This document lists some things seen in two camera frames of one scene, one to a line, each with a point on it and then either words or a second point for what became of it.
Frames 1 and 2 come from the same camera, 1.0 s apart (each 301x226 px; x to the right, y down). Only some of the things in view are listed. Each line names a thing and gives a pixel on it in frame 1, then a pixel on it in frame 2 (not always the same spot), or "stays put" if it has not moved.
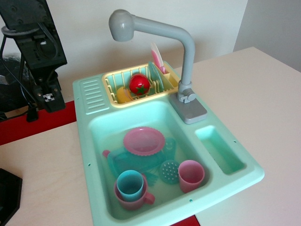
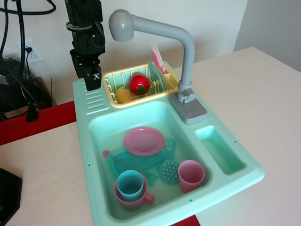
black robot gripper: [33, 25] to [85, 17]
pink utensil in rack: [157, 57] stays put
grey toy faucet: [121, 24] stays put
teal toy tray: [120, 160] stays put
